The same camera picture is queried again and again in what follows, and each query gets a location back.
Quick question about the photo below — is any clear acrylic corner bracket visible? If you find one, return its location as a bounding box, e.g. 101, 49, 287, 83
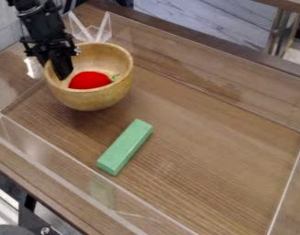
68, 11, 112, 42

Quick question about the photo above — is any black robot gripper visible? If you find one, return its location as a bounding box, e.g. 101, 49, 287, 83
7, 0, 76, 81

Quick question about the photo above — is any clear acrylic tray wall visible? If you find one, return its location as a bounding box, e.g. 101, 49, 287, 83
0, 113, 197, 235

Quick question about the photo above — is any black table frame leg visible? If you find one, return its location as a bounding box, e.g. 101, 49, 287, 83
0, 194, 64, 235

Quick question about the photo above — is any metal table leg background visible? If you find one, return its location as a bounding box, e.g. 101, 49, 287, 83
265, 9, 300, 58

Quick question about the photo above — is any red plush fruit green leaf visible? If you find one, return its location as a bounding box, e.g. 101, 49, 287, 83
68, 72, 120, 89

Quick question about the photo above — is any light wooden bowl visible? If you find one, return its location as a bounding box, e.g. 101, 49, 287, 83
44, 42, 133, 111

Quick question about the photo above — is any green rectangular block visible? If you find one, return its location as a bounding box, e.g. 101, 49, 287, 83
97, 119, 153, 176

